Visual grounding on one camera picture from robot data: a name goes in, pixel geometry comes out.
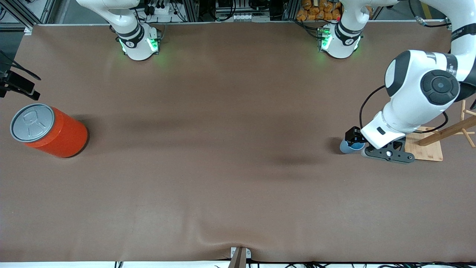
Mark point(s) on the light blue plastic cup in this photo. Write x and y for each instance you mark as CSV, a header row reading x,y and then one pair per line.
x,y
347,148

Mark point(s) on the white power strip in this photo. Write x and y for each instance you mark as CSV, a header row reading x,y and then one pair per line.
x,y
160,8

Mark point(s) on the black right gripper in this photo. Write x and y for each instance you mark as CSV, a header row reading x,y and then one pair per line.
x,y
18,85

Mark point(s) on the metal table edge clamp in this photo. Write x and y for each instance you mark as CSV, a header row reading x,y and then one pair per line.
x,y
240,257

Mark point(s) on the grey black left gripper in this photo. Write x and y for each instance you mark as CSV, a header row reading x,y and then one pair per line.
x,y
352,134

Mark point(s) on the arm base controller box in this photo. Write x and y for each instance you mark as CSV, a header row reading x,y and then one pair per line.
x,y
324,39
154,41

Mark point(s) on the brown table cover sheet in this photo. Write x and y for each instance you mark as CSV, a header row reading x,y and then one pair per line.
x,y
223,186

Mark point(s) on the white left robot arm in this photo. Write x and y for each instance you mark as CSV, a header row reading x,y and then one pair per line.
x,y
409,93

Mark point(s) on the wooden cup rack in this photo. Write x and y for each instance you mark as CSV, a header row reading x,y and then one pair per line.
x,y
427,152

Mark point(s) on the bag of orange snacks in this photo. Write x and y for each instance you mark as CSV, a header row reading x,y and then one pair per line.
x,y
319,11

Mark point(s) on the orange can with silver lid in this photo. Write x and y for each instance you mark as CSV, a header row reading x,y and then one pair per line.
x,y
59,137

